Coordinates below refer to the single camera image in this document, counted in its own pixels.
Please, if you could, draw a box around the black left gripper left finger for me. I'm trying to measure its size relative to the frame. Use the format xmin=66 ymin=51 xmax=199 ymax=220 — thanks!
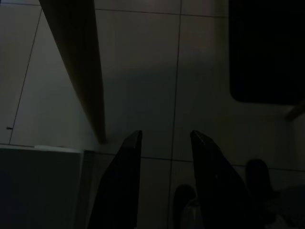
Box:
xmin=87 ymin=130 xmax=143 ymax=229

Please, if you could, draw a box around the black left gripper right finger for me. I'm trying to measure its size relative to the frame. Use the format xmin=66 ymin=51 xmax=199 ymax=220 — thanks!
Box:
xmin=190 ymin=130 xmax=263 ymax=229

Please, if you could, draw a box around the robot left leg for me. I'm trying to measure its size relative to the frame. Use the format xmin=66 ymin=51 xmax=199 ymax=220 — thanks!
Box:
xmin=173 ymin=184 xmax=203 ymax=229

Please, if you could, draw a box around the white cabinet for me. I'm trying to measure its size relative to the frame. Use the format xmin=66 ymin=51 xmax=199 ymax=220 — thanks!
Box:
xmin=0 ymin=145 xmax=84 ymax=229

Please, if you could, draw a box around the wooden table leg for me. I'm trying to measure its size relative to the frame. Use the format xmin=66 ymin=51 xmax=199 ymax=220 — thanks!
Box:
xmin=39 ymin=0 xmax=107 ymax=145

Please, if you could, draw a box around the dark chair seat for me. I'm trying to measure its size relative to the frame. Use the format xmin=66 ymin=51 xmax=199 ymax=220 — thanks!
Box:
xmin=228 ymin=0 xmax=305 ymax=104

